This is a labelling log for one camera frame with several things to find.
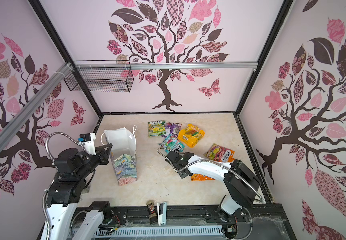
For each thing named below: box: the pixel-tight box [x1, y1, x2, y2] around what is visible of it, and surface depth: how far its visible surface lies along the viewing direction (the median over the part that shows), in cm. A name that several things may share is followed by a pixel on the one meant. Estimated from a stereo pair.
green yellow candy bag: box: [148, 120, 166, 137], surface depth 109 cm
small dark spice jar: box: [146, 200, 158, 225], surface depth 74 cm
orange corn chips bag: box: [191, 173, 216, 181], surface depth 87 cm
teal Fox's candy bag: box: [158, 133, 185, 154], surface depth 99 cm
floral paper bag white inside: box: [100, 125, 138, 187], surface depth 78 cm
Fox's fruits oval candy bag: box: [203, 143, 235, 163], surface depth 94 cm
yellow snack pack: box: [177, 124, 205, 148], surface depth 102 cm
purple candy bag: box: [161, 122, 182, 138], surface depth 109 cm
